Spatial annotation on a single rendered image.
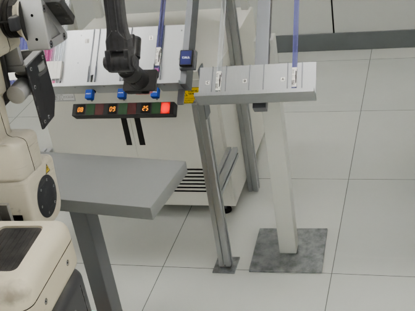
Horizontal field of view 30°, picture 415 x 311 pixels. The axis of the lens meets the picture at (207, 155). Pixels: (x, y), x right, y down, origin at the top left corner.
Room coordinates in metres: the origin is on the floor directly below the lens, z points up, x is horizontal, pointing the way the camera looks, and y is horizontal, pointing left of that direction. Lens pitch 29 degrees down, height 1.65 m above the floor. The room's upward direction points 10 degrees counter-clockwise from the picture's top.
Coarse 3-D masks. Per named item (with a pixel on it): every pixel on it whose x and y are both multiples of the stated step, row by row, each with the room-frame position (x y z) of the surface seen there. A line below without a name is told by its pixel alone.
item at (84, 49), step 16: (80, 32) 2.43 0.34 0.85; (96, 32) 2.41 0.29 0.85; (144, 32) 2.35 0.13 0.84; (176, 32) 2.31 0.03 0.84; (80, 48) 2.39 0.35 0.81; (96, 48) 2.37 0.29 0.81; (144, 48) 2.31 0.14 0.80; (176, 48) 2.27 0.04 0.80; (64, 64) 2.37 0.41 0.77; (80, 64) 2.35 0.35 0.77; (96, 64) 2.33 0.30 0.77; (144, 64) 2.27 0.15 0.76; (160, 64) 2.25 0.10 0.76; (176, 64) 2.23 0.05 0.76; (64, 80) 2.33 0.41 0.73; (80, 80) 2.31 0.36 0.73; (96, 80) 2.29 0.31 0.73; (112, 80) 2.27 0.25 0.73
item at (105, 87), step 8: (160, 80) 2.19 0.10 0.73; (168, 80) 2.18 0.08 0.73; (176, 80) 2.17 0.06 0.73; (56, 88) 2.31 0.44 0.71; (64, 88) 2.31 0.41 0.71; (72, 88) 2.30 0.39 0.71; (80, 88) 2.29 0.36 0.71; (88, 88) 2.28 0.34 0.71; (96, 88) 2.28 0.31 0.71; (104, 88) 2.27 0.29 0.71; (112, 88) 2.26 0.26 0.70; (160, 88) 2.22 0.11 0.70; (168, 88) 2.21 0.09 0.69; (176, 88) 2.21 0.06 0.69
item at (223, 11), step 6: (222, 0) 2.25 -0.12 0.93; (222, 6) 2.23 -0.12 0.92; (222, 12) 2.22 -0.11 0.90; (222, 18) 2.20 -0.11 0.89; (222, 24) 2.19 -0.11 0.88; (222, 30) 2.17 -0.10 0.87; (222, 36) 2.16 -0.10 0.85; (222, 42) 2.14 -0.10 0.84; (222, 48) 2.13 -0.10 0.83; (222, 54) 2.12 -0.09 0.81; (222, 60) 2.11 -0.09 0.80; (216, 90) 2.03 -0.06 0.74
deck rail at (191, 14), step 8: (192, 0) 2.35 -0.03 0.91; (192, 8) 2.34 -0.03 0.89; (192, 16) 2.32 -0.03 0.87; (192, 24) 2.31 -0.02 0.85; (184, 32) 2.29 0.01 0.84; (192, 32) 2.30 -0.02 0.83; (184, 40) 2.27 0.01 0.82; (192, 40) 2.29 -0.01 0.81; (184, 48) 2.25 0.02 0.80; (192, 48) 2.28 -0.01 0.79; (184, 72) 2.19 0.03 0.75; (192, 72) 2.24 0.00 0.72; (184, 80) 2.18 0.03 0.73; (192, 80) 2.23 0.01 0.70; (184, 88) 2.20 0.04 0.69
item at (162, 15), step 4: (164, 0) 2.39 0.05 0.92; (164, 4) 2.38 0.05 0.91; (160, 8) 2.37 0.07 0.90; (164, 8) 2.37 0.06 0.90; (160, 12) 2.36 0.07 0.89; (164, 12) 2.37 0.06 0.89; (160, 16) 2.35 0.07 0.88; (164, 16) 2.36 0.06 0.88; (160, 20) 2.34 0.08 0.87; (160, 24) 2.33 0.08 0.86; (160, 28) 2.32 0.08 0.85; (160, 32) 2.32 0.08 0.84; (160, 36) 2.31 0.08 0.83; (160, 40) 2.30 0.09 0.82; (160, 44) 2.29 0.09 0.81; (156, 68) 2.23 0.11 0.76
